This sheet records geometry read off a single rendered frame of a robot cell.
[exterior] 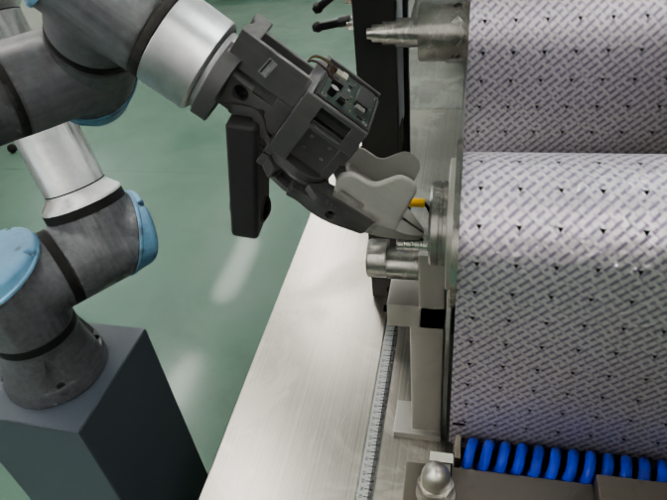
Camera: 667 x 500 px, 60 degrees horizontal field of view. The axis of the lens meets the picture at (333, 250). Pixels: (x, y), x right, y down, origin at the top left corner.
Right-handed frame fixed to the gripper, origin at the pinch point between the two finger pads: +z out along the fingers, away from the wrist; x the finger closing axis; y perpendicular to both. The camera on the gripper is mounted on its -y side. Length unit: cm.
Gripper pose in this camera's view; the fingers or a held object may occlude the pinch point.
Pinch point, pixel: (404, 231)
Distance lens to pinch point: 50.0
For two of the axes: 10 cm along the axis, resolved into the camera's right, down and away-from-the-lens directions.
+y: 5.5, -5.7, -6.1
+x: 1.9, -6.2, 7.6
